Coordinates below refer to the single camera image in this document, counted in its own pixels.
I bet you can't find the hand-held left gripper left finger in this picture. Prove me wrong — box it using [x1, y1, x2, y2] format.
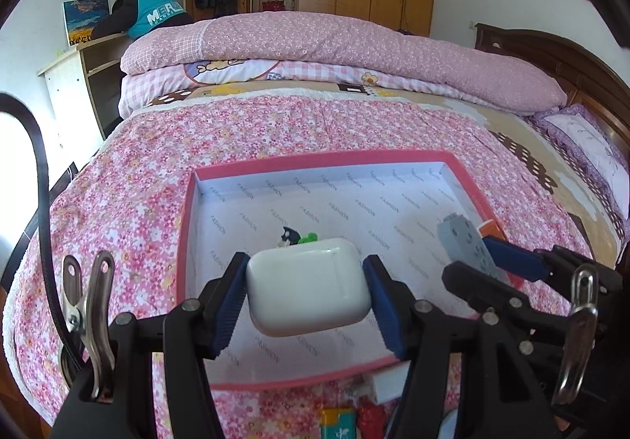
[49, 252, 252, 439]

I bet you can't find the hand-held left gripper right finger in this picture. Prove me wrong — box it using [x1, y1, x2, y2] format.
[363, 254, 586, 439]

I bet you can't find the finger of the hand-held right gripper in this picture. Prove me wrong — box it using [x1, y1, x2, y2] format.
[481, 236, 622, 295]
[441, 261, 574, 336]

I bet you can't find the grey building block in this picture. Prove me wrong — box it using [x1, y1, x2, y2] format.
[437, 213, 513, 285]

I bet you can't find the white charger plug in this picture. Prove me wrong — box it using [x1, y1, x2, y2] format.
[345, 363, 411, 404]

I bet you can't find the white earbuds case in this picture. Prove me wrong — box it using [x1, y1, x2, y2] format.
[246, 238, 372, 336]

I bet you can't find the pink-rimmed cardboard box lid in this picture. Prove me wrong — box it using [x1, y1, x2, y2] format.
[177, 150, 525, 391]

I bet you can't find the green cartoon lighter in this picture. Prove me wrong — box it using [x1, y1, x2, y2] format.
[319, 408, 356, 439]

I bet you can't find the small orange block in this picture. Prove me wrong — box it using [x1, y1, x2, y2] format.
[478, 219, 505, 240]

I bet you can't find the metal spring clip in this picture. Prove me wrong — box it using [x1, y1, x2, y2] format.
[61, 250, 116, 403]
[551, 264, 600, 406]

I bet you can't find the black toy figure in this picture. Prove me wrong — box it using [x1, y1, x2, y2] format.
[276, 225, 302, 249]

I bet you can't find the small red toy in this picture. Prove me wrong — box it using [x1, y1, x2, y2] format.
[355, 406, 388, 439]

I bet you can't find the purple pillow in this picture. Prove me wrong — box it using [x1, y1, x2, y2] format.
[532, 104, 630, 243]

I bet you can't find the dark wooden headboard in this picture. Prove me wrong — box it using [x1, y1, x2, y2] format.
[475, 23, 630, 164]

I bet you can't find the pink checked cartoon blanket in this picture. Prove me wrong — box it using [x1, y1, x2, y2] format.
[118, 57, 488, 122]

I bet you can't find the folded pink duvet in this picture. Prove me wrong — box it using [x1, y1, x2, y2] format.
[120, 11, 569, 115]

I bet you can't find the light wooden desk shelf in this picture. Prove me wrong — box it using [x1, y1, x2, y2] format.
[38, 31, 133, 174]

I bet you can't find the black and teal jacket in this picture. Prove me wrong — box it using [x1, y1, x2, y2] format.
[91, 0, 194, 41]

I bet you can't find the blue landscape painting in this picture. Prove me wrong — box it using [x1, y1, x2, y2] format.
[63, 0, 110, 47]

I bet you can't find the black cable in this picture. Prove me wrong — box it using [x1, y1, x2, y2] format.
[0, 93, 89, 371]

